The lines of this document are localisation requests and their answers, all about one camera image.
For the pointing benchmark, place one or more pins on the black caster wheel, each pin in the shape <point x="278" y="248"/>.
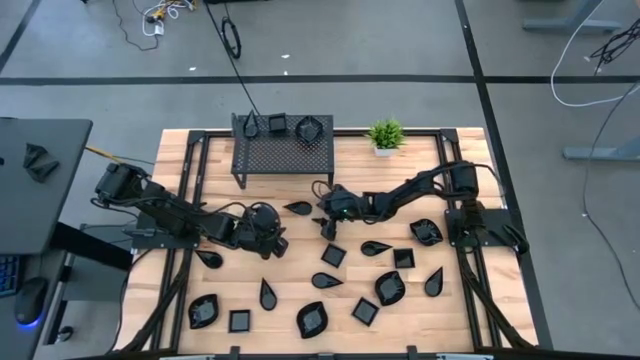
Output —
<point x="64" y="334"/>

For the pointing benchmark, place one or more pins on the black desk support beam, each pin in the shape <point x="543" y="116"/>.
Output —
<point x="90" y="247"/>

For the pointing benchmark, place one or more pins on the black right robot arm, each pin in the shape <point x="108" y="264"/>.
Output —
<point x="415" y="187"/>

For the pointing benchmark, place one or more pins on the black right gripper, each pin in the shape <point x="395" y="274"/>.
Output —
<point x="345" y="205"/>

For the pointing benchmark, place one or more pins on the black computer mouse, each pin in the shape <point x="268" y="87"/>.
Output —
<point x="30" y="300"/>

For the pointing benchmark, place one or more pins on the black leaf-shaped mini plate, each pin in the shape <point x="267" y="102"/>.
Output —
<point x="312" y="320"/>
<point x="426" y="232"/>
<point x="390" y="288"/>
<point x="308" y="130"/>
<point x="203" y="311"/>

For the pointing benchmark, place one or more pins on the crumpled black cloth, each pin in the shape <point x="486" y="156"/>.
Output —
<point x="40" y="162"/>

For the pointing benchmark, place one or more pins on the black keyboard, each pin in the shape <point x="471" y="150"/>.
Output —
<point x="7" y="275"/>

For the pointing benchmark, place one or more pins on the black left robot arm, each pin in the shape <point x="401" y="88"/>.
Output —
<point x="165" y="210"/>

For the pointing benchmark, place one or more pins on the green plant in white pot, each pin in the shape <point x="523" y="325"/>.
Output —
<point x="386" y="134"/>

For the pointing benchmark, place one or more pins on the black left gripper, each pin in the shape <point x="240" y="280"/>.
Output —
<point x="250" y="235"/>

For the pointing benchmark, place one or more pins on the black perforated metal shelf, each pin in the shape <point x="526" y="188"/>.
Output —
<point x="280" y="160"/>

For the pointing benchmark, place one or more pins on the black teardrop mini plate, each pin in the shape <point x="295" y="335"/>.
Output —
<point x="211" y="260"/>
<point x="299" y="208"/>
<point x="324" y="280"/>
<point x="268" y="299"/>
<point x="434" y="286"/>
<point x="372" y="248"/>
<point x="251" y="127"/>

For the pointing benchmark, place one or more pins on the grey table leg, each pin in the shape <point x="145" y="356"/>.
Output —
<point x="600" y="152"/>
<point x="570" y="25"/>

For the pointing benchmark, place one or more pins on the black square mini plate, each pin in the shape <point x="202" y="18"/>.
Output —
<point x="333" y="255"/>
<point x="403" y="258"/>
<point x="278" y="123"/>
<point x="365" y="311"/>
<point x="239" y="321"/>

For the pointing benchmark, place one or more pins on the black desk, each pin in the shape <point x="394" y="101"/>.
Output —
<point x="50" y="210"/>

